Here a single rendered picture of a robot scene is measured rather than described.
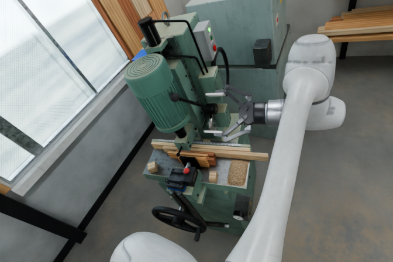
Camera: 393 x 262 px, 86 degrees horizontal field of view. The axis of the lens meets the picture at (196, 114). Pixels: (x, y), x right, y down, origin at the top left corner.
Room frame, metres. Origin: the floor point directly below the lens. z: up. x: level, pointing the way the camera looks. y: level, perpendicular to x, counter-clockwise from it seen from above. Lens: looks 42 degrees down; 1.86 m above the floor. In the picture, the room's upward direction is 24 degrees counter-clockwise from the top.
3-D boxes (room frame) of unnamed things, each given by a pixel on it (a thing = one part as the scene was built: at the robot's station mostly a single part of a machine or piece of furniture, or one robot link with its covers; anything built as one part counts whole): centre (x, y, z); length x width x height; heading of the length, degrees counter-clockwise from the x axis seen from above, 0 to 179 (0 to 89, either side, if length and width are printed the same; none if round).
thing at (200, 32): (0.96, -0.18, 1.40); 0.10 x 0.06 x 0.16; 146
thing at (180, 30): (1.01, -0.05, 1.16); 0.22 x 0.22 x 0.72; 56
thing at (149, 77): (0.77, 0.11, 1.35); 0.18 x 0.18 x 0.31
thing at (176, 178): (0.59, 0.19, 0.99); 0.13 x 0.11 x 0.06; 56
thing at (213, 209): (0.87, 0.05, 0.36); 0.58 x 0.45 x 0.71; 146
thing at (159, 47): (0.88, 0.03, 1.54); 0.08 x 0.08 x 0.17; 56
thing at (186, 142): (0.78, 0.10, 1.03); 0.14 x 0.07 x 0.09; 146
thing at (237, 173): (0.54, -0.07, 0.92); 0.14 x 0.09 x 0.04; 146
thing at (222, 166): (0.66, 0.15, 0.87); 0.61 x 0.30 x 0.06; 56
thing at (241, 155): (0.70, 0.01, 0.92); 0.60 x 0.02 x 0.04; 56
